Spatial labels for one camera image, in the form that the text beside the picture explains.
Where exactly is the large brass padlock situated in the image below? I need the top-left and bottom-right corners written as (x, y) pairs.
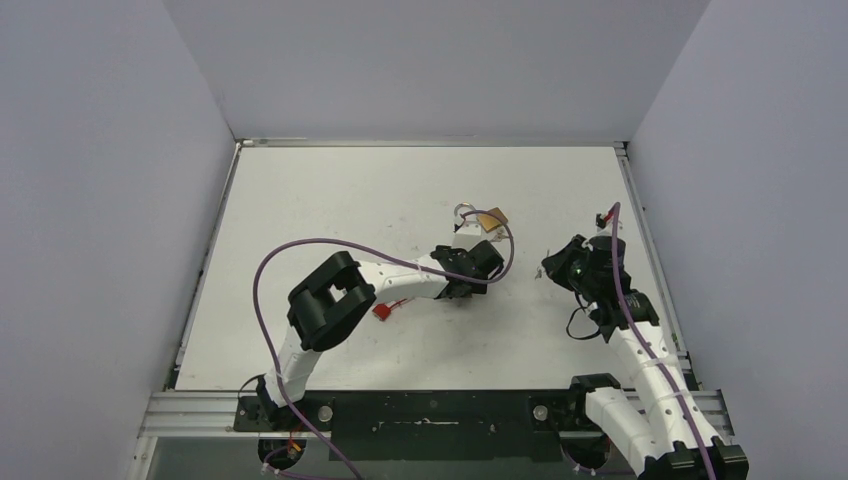
top-left (453, 202), bottom-right (508, 233)

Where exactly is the red cable padlock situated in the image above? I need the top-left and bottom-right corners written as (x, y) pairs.
top-left (371, 299), bottom-right (411, 322)

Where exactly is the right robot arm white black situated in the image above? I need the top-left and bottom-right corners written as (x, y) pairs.
top-left (541, 235), bottom-right (749, 479)

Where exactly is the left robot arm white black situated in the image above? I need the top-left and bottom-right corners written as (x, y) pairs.
top-left (252, 238), bottom-right (514, 431)

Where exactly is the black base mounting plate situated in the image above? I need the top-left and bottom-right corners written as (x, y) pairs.
top-left (233, 389), bottom-right (613, 466)

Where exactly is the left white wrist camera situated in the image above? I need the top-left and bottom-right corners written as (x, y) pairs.
top-left (451, 216), bottom-right (484, 251)

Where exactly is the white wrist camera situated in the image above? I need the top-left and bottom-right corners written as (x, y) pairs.
top-left (451, 216), bottom-right (484, 251)
top-left (595, 210), bottom-right (623, 237)

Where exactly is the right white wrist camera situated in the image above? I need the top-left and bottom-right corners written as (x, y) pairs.
top-left (595, 210), bottom-right (623, 237)

